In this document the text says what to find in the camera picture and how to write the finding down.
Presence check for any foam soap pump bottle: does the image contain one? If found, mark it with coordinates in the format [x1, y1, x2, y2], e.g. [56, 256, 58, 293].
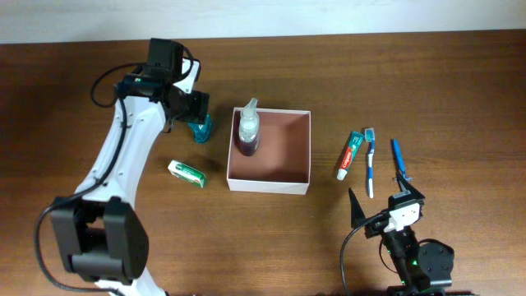
[235, 98, 260, 156]

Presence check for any blue mouthwash bottle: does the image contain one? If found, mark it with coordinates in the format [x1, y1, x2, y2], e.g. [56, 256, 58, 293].
[188, 114, 212, 144]

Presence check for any blue white toothbrush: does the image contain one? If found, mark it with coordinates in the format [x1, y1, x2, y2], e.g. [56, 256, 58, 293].
[365, 127, 376, 199]

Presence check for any green white soap box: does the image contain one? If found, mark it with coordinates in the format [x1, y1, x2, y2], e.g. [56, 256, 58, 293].
[168, 160, 207, 188]

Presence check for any Colgate toothpaste tube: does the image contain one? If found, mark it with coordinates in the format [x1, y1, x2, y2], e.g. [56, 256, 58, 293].
[336, 132, 365, 181]

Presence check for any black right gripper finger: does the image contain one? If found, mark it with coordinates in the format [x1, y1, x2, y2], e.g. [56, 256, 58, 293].
[348, 187, 366, 229]
[398, 178, 425, 201]

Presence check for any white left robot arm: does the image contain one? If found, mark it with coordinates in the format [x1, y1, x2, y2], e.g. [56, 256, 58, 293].
[38, 39, 210, 295]

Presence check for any blue razor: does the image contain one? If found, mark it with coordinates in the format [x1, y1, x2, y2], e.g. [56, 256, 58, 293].
[391, 139, 413, 182]

